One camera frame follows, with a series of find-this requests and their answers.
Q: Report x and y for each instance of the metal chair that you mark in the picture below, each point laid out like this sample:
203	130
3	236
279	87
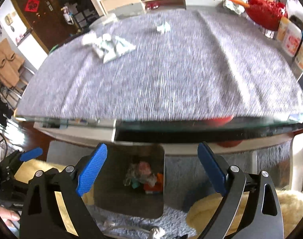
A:
22	79

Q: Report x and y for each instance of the dark trash bin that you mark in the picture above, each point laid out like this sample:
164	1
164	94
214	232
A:
111	191

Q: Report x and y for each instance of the orange block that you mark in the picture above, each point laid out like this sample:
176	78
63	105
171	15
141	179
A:
160	178

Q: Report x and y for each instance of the teal block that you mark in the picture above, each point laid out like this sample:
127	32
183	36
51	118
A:
135	185

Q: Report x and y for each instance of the grey shaggy rug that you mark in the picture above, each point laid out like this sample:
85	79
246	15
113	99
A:
181	179

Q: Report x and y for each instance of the red basket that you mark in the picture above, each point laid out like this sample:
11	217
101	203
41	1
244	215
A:
266	11

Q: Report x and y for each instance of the clear plastic bag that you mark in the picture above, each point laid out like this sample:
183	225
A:
132	175

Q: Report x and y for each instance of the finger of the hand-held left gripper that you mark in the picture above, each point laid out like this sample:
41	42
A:
30	153

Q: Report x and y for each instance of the wall intercom phone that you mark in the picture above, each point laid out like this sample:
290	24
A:
10	20

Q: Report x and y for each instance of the small white orange-label bottle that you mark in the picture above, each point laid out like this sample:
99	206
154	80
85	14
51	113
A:
282	29

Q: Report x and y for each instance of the orange carrot toy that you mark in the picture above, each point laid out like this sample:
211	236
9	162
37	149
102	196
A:
237	1

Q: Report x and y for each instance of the red stool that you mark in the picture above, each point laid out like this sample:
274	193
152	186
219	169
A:
226	132

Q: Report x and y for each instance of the dark brown door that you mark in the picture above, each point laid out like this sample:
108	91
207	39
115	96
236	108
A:
41	17

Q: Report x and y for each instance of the white red-label bottle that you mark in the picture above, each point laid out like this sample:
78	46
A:
292	39

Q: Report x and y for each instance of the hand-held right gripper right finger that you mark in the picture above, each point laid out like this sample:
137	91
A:
213	169

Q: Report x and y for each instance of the red diamond door ornament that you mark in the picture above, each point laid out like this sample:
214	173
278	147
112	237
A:
31	5

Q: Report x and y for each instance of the person's left hand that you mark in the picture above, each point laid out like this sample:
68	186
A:
8	215

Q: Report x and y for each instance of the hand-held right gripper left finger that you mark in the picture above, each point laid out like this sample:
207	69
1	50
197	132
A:
91	170

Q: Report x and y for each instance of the red block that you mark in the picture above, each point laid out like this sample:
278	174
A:
151	188

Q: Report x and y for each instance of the beige television cabinet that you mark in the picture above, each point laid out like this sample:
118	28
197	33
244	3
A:
126	1

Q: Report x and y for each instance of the yellow fluffy cushion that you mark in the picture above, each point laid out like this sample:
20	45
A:
290	209

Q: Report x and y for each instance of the white paper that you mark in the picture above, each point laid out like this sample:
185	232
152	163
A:
163	27

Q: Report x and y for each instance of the patterned light cloth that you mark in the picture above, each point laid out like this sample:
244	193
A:
234	6

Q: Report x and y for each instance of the grey woven table mat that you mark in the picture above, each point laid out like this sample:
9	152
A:
166	74

